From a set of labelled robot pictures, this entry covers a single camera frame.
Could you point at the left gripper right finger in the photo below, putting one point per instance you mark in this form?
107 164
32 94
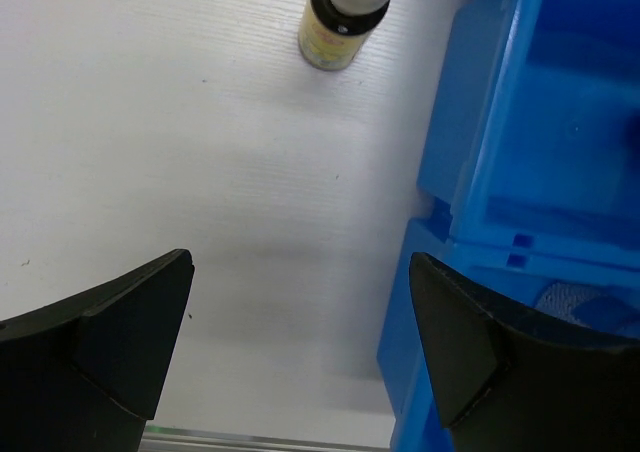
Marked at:
507 377

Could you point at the aluminium front rail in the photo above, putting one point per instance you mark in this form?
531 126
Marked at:
170 439

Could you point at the silver-cap shaker bottle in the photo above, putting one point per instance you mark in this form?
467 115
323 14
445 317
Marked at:
590 307

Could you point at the blue three-compartment plastic bin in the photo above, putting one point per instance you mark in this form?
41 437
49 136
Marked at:
532 164

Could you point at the gold-cap yellow bottle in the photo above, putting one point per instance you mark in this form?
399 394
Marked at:
332 32

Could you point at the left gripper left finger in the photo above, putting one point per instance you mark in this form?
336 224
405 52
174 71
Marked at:
86 373

